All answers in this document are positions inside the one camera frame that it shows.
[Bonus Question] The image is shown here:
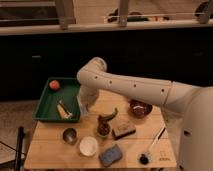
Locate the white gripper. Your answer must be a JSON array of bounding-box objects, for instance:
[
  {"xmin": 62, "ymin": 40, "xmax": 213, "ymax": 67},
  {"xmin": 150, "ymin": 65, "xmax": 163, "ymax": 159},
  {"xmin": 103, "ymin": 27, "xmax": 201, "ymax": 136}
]
[{"xmin": 78, "ymin": 85, "xmax": 99, "ymax": 108}]

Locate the light blue towel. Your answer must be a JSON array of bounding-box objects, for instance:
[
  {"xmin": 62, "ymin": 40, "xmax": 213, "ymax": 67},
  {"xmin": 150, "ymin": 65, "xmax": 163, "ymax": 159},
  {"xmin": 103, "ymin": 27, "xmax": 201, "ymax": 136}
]
[{"xmin": 79, "ymin": 105, "xmax": 89, "ymax": 117}]

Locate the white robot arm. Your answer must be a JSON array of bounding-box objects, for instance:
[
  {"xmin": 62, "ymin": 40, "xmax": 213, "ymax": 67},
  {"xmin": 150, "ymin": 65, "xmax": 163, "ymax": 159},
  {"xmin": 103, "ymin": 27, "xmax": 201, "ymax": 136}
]
[{"xmin": 77, "ymin": 57, "xmax": 213, "ymax": 171}]

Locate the small dark cup with fruit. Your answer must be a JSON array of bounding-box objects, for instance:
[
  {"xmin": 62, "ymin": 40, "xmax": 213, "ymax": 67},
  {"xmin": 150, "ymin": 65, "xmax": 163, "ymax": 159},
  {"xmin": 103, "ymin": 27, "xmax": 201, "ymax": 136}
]
[{"xmin": 97, "ymin": 115, "xmax": 111, "ymax": 138}]

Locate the metal cup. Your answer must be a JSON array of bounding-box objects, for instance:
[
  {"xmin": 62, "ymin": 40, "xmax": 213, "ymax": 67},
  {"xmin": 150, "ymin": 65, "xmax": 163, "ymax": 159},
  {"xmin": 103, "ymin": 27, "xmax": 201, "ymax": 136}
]
[{"xmin": 62, "ymin": 128, "xmax": 77, "ymax": 145}]

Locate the yellow corn cob toy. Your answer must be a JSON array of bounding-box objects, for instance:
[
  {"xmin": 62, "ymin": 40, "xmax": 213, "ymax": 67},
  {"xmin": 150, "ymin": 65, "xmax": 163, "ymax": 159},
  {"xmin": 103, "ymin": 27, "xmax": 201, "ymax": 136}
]
[{"xmin": 57, "ymin": 100, "xmax": 73, "ymax": 119}]

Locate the green pepper toy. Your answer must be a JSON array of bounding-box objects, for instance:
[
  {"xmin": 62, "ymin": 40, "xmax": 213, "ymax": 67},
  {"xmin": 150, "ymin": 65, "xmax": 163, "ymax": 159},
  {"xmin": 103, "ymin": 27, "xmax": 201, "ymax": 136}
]
[{"xmin": 98, "ymin": 108, "xmax": 118, "ymax": 122}]

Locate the orange tomato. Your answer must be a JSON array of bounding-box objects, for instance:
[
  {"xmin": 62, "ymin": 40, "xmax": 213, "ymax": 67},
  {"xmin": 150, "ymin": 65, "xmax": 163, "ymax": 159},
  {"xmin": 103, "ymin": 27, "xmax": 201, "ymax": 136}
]
[{"xmin": 49, "ymin": 80, "xmax": 60, "ymax": 91}]

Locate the green plastic tray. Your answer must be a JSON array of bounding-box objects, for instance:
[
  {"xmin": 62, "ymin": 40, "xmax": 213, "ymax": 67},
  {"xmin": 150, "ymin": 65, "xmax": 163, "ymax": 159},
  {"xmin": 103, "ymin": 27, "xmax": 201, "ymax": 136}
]
[{"xmin": 33, "ymin": 77, "xmax": 80, "ymax": 123}]

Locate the brown rectangular sponge block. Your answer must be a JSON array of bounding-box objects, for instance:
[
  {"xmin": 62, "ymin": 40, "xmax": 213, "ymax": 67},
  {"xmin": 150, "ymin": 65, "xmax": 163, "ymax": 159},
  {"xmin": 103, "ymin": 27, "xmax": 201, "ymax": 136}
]
[{"xmin": 112, "ymin": 121, "xmax": 136, "ymax": 140}]

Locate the white round bowl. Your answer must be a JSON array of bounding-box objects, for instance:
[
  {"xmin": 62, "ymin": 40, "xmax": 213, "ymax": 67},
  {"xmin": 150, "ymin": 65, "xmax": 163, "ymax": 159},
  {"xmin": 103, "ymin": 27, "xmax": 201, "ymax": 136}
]
[{"xmin": 79, "ymin": 136, "xmax": 98, "ymax": 157}]

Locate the dark red bowl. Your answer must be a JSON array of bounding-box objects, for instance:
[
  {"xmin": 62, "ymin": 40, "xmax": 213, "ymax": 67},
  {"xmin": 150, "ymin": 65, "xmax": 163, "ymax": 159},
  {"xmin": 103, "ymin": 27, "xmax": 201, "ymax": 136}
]
[{"xmin": 130, "ymin": 100, "xmax": 153, "ymax": 119}]

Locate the blue sponge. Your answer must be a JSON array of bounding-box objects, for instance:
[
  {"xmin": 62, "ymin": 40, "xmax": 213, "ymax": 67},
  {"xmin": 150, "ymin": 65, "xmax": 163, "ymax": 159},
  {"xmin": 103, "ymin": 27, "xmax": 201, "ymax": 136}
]
[{"xmin": 99, "ymin": 144, "xmax": 122, "ymax": 167}]

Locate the black stand left of table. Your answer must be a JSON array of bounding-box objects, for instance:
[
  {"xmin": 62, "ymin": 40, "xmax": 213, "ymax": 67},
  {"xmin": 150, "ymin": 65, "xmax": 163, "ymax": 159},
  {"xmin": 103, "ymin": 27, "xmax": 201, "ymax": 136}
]
[{"xmin": 14, "ymin": 126, "xmax": 25, "ymax": 171}]

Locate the dish brush with white handle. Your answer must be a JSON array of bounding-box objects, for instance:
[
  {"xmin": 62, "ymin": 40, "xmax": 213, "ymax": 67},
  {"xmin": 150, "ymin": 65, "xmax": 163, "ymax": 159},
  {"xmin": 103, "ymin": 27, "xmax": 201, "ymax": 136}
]
[{"xmin": 139, "ymin": 127, "xmax": 166, "ymax": 165}]

